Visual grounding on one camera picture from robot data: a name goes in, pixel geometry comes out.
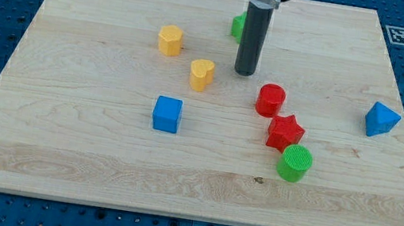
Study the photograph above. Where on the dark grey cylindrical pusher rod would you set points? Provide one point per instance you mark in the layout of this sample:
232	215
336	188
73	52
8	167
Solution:
255	29

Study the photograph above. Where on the yellow heart block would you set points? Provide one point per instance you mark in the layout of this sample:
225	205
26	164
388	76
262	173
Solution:
201	74

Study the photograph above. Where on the yellow hexagon block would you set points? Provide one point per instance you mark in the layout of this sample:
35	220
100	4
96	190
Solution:
170	40

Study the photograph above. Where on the green block behind rod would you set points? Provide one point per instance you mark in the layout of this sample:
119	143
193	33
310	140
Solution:
238	26

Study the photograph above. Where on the red cylinder block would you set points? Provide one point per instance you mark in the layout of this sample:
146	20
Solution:
270	99

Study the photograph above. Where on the red star block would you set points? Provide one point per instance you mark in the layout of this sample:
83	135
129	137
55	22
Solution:
283	132

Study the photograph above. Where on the white fiducial marker tag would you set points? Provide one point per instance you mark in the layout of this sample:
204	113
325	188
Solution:
395	34

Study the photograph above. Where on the blue cube block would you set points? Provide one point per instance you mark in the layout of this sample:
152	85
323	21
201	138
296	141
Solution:
167	114

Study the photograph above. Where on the green cylinder block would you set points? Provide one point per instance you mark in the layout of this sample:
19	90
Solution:
295	161

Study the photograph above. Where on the light wooden board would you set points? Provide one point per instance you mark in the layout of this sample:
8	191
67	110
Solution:
77	95

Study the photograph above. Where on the blue triangle block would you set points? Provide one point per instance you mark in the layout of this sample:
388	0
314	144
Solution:
380	119

